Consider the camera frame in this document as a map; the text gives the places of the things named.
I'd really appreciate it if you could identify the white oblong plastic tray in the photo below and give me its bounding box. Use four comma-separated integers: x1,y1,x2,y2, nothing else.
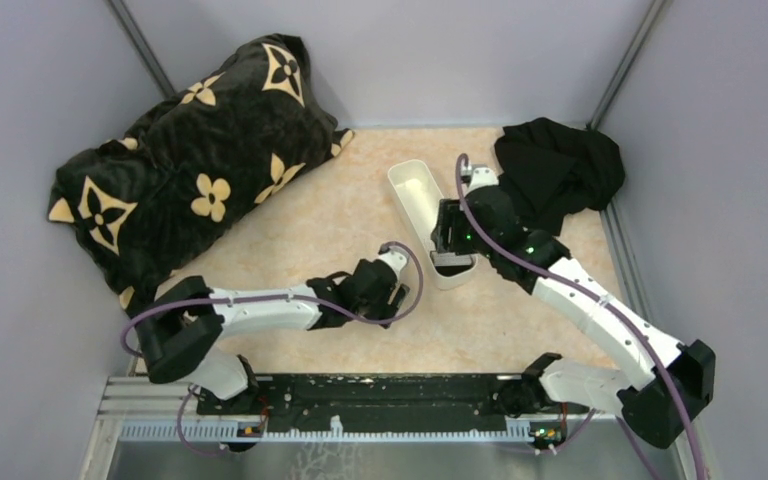
387,159,477,290

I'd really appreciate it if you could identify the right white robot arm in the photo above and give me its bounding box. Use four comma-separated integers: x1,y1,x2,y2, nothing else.
430,186,716,449

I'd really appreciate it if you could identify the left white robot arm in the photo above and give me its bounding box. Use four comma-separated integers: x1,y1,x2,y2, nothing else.
127,250,410,400

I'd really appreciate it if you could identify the crumpled black cloth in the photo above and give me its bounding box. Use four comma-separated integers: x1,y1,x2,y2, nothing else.
494,117,626,236

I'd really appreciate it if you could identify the black floral patterned pillow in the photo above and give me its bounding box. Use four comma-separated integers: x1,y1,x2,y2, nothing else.
48,33,353,315

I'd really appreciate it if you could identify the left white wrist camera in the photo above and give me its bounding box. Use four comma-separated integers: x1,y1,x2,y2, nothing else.
378,245,410,278

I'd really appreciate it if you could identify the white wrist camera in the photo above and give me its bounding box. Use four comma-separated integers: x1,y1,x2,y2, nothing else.
461,165,498,192
378,245,410,278

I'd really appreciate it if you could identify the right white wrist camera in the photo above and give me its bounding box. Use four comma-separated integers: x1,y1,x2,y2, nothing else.
461,165,498,192

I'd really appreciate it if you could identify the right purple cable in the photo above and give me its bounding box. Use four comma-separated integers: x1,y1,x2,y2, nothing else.
456,153,710,480

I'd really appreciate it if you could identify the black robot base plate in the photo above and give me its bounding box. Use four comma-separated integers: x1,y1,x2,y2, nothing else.
195,372,591,436

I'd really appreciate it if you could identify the aluminium frame rail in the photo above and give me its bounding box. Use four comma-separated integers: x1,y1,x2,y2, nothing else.
98,376,588,446

